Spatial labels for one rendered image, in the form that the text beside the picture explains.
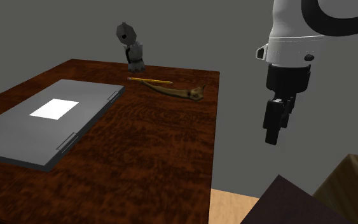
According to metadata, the brown curved bone-shaped object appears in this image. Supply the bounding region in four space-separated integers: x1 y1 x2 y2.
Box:
141 80 208 102

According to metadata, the grey moka pot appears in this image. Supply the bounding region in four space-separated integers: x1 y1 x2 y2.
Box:
116 21 146 74

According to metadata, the yellow pencil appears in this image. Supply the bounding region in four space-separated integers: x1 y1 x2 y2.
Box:
127 77 174 85

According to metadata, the grey closed laptop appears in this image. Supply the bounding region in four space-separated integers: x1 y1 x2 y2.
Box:
0 79 127 172

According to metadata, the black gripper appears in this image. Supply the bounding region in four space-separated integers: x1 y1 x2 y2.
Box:
261 63 312 146

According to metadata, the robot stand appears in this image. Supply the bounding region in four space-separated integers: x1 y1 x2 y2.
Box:
240 174 355 224

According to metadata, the brown wooden box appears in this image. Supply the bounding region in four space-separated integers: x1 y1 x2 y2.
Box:
312 153 358 224

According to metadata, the brown wooden desk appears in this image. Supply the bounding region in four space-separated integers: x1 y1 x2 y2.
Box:
0 59 221 224

